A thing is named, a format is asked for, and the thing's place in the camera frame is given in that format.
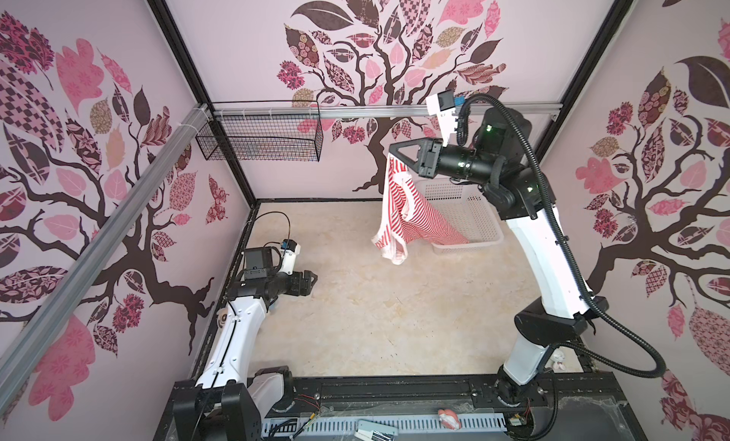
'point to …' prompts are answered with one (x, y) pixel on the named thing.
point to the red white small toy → (450, 419)
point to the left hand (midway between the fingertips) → (303, 281)
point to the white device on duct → (374, 431)
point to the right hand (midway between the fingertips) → (392, 146)
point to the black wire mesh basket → (266, 131)
